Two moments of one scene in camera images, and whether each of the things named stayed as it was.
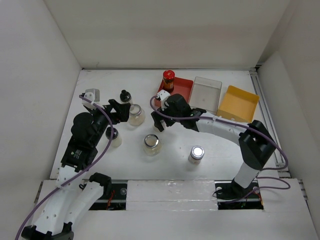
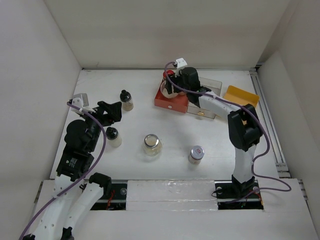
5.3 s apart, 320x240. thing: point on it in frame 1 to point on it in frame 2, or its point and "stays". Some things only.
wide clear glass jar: (137, 115) to (172, 94)
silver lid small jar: (196, 154) stays
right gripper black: (157, 118) to (175, 79)
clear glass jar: (152, 145) stays
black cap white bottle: (116, 141) stays
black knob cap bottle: (125, 97) stays
